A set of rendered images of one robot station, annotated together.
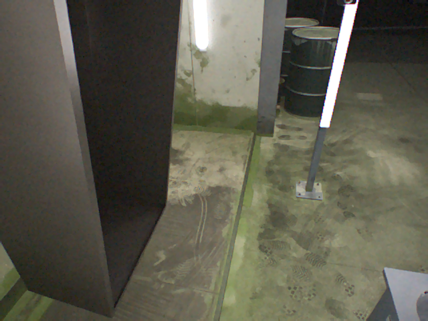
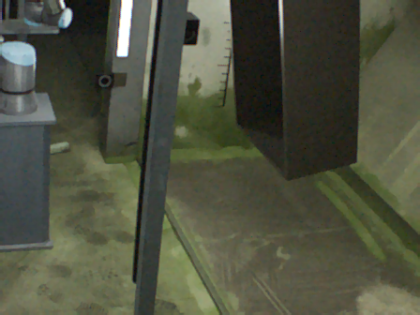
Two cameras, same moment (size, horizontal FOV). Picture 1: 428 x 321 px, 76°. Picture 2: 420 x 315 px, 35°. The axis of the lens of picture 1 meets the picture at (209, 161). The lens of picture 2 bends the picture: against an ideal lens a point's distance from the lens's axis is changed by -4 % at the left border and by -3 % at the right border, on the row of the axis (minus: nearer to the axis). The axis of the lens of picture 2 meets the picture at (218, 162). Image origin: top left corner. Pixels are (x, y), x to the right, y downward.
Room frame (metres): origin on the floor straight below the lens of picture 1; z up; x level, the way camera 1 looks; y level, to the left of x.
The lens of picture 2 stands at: (2.96, -1.67, 1.81)
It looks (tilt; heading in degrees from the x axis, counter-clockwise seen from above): 26 degrees down; 141
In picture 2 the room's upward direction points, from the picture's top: 8 degrees clockwise
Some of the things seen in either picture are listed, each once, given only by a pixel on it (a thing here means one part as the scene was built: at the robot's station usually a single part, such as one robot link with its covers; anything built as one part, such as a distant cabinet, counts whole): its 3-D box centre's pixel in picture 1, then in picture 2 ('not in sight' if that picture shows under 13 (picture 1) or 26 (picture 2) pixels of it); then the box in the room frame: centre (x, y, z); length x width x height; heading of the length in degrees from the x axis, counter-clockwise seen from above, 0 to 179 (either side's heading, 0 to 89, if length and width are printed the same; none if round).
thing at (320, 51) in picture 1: (313, 73); not in sight; (3.10, -1.24, 0.44); 0.59 x 0.58 x 0.89; 179
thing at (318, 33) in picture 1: (319, 33); not in sight; (3.10, -1.24, 0.86); 0.54 x 0.54 x 0.01
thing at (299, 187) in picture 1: (308, 190); not in sight; (1.63, -0.78, 0.01); 0.20 x 0.20 x 0.01; 75
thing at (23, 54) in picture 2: not in sight; (15, 65); (0.34, -0.70, 0.83); 0.17 x 0.15 x 0.18; 35
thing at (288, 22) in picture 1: (294, 23); not in sight; (3.75, -1.16, 0.86); 0.54 x 0.54 x 0.01
